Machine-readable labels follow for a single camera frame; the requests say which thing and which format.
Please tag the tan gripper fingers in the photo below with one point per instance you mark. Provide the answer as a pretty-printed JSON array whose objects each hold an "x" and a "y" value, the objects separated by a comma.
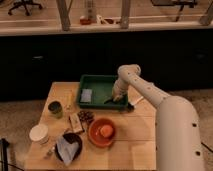
[{"x": 117, "y": 98}]

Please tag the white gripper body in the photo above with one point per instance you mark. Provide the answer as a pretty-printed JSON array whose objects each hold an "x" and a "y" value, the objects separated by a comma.
[{"x": 120, "y": 88}]

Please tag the green chili pepper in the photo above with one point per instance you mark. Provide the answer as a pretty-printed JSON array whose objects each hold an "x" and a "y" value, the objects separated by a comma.
[{"x": 111, "y": 99}]

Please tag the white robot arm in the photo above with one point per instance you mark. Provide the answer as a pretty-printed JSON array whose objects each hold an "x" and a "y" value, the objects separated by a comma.
[{"x": 178, "y": 142}]

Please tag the green plastic tray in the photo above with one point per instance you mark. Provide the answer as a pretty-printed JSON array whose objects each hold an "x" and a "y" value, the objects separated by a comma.
[{"x": 101, "y": 87}]

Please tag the grey sponge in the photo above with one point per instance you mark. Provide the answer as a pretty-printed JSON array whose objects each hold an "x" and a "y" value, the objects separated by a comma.
[{"x": 86, "y": 95}]

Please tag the orange fruit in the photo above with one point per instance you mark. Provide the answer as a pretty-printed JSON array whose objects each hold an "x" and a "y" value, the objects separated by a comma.
[{"x": 106, "y": 131}]

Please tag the brown grape cluster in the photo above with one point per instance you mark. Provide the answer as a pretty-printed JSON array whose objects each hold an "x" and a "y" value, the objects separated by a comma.
[{"x": 86, "y": 116}]

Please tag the orange bowl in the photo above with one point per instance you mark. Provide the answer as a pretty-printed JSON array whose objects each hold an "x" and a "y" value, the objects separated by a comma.
[{"x": 94, "y": 133}]

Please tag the small wooden block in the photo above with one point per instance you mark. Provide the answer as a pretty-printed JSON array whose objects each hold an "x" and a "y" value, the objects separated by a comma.
[{"x": 76, "y": 123}]

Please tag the black bowl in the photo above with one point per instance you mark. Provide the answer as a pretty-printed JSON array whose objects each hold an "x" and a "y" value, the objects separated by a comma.
[{"x": 71, "y": 138}]

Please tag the dark green cup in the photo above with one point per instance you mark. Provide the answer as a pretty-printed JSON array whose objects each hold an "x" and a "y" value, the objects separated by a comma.
[{"x": 55, "y": 109}]

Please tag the grey cloth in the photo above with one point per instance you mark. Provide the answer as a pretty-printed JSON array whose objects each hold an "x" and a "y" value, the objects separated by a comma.
[{"x": 66, "y": 150}]

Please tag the red object on shelf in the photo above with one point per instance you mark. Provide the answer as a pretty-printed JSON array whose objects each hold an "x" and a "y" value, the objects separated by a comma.
[{"x": 84, "y": 21}]

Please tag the white cup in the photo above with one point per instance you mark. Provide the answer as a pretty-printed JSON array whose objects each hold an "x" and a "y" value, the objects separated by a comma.
[{"x": 39, "y": 134}]

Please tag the black stand at left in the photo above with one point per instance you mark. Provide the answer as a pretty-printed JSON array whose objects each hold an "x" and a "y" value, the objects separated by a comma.
[{"x": 3, "y": 154}]

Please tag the office chair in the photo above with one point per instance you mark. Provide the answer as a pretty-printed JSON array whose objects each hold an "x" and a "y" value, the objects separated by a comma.
[{"x": 24, "y": 3}]

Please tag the white handled brush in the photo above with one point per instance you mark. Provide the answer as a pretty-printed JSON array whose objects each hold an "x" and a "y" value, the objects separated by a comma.
[{"x": 131, "y": 105}]

